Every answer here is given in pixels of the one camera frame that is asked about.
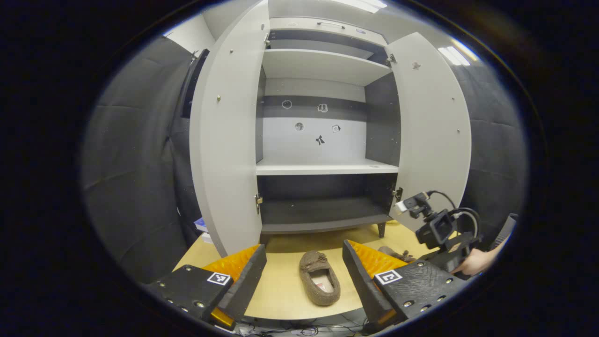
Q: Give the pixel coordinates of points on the black backdrop cloth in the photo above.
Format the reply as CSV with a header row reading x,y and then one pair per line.
x,y
135,178
496,154

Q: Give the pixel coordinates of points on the blue and white box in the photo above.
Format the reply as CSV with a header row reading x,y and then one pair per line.
x,y
201,224

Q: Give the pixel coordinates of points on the white cabinet shelf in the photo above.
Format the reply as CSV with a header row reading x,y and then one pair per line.
x,y
323,167
323,65

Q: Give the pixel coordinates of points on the white cabinet drawer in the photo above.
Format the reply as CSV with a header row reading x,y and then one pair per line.
x,y
304,28

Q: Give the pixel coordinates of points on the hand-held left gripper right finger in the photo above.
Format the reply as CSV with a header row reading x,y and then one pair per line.
x,y
362,285

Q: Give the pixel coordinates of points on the white and grey shoe cabinet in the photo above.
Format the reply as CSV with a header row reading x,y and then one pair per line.
x,y
304,145

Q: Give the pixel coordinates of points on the brown slip-on shoe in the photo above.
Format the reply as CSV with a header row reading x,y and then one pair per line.
x,y
320,278
397,255

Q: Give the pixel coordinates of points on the ceiling light panel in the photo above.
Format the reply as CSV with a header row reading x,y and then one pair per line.
x,y
362,4
454,55

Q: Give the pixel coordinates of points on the dark grey bar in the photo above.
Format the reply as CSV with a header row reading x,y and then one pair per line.
x,y
505,229

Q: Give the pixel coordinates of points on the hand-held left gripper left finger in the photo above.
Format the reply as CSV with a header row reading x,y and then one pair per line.
x,y
245,285

